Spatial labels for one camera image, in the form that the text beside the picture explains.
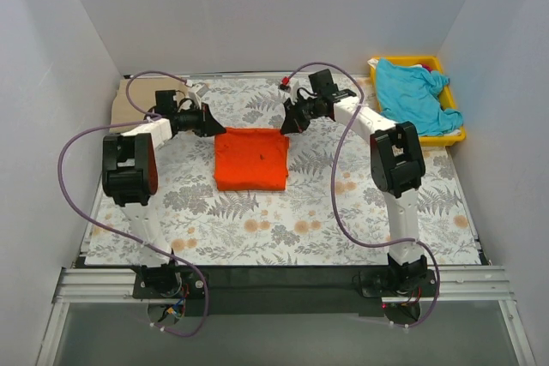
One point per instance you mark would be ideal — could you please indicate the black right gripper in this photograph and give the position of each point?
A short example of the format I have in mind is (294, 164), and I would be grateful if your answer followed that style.
(298, 110)

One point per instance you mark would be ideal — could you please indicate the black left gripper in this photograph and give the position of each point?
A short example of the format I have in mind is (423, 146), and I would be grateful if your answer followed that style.
(205, 119)

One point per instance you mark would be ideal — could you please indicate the orange t shirt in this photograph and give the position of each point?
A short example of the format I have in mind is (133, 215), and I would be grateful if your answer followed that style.
(251, 159)

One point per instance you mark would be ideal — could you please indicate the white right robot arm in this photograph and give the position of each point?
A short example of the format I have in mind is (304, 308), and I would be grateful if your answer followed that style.
(396, 161)

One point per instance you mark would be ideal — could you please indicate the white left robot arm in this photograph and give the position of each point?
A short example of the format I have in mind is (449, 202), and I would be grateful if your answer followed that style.
(130, 177)

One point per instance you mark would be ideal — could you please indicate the beige folded cloth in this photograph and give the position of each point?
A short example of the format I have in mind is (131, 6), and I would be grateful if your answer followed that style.
(142, 93)

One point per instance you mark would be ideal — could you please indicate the floral patterned table mat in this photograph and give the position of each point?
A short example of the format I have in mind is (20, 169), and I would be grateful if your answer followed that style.
(295, 226)

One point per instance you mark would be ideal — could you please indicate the white cloth in bin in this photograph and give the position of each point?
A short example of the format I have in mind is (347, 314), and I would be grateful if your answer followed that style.
(373, 62)

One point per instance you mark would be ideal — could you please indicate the blue t shirt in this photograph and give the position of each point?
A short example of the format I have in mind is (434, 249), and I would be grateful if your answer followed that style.
(411, 94)

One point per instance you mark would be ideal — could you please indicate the yellow plastic bin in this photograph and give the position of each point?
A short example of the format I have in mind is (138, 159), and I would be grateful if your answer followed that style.
(446, 98)

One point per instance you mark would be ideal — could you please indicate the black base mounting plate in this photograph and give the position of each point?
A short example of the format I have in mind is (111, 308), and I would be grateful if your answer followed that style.
(278, 290)

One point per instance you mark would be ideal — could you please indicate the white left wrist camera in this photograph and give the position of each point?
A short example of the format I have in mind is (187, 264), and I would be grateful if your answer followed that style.
(195, 91)

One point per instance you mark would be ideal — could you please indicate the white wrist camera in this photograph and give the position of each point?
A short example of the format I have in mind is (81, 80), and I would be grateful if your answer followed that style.
(291, 88)
(195, 91)

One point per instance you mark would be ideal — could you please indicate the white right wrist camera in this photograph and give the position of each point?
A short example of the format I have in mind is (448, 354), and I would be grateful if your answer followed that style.
(291, 88)

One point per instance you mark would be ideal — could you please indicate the aluminium frame rail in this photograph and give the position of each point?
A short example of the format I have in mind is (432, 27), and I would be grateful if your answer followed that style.
(115, 285)

